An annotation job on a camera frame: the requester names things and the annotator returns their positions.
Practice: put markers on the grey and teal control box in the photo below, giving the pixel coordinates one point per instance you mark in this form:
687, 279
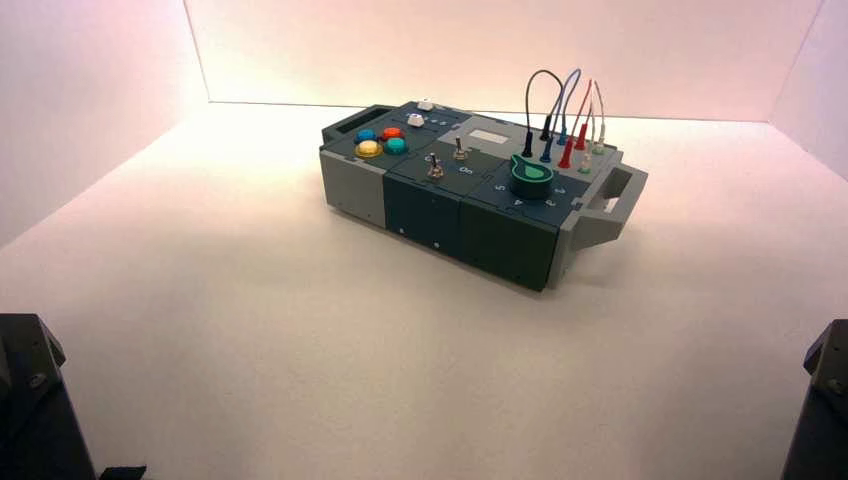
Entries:
424, 212

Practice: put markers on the teal round push button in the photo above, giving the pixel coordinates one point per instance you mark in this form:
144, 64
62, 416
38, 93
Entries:
395, 146

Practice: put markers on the yellow round push button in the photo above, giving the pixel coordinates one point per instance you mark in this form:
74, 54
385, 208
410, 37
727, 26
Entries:
368, 150

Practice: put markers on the red round push button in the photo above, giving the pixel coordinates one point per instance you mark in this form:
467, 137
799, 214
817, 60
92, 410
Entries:
392, 134

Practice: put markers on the blue round push button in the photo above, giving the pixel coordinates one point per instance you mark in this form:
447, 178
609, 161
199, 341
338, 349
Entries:
365, 136

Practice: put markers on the white hexagonal button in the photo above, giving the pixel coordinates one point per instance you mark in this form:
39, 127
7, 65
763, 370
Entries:
415, 120

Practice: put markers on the small white display screen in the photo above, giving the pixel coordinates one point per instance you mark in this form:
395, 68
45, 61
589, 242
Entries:
489, 136

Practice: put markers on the green rotary knob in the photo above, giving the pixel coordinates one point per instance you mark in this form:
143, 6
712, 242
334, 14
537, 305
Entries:
531, 177

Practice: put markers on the white square button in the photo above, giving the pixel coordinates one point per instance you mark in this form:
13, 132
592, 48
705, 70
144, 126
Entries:
425, 105

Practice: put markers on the metal toggle switch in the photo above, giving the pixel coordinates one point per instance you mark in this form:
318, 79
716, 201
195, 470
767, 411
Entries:
458, 151
435, 167

